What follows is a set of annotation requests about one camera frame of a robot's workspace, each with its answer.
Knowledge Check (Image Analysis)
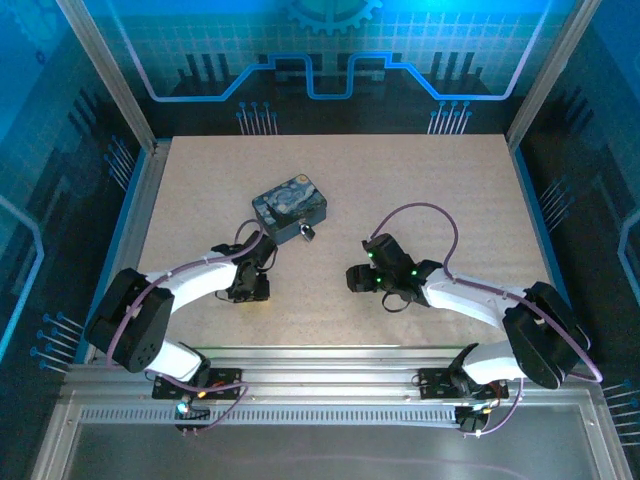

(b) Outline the starry night print tin box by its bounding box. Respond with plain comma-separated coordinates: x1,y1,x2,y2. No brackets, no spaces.
251,173,330,246

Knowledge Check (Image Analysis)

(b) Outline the blue table edge strip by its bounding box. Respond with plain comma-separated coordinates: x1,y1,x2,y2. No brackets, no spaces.
510,144,591,365
73,147,151,364

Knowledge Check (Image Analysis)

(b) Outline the grey metal sheet panel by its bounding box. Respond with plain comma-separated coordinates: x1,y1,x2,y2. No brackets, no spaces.
29,389,634,480

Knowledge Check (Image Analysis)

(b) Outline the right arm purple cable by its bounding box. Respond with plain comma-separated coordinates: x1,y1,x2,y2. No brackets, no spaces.
368,201,605,440

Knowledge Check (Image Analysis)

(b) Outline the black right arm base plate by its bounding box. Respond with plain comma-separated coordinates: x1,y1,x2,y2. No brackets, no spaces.
418,367,510,401

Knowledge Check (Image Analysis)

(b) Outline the aluminium mounting rail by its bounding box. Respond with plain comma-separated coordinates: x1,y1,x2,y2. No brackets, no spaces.
62,344,601,401

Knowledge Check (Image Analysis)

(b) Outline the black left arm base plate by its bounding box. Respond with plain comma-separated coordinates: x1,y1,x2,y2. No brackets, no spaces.
152,368,244,401

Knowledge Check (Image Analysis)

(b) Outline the slotted grey cable duct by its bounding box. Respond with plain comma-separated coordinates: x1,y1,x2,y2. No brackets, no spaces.
79,405,464,426

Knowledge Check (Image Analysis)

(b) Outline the aluminium frame post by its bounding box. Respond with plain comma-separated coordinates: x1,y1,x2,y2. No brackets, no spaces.
53,0,160,154
505,0,590,150

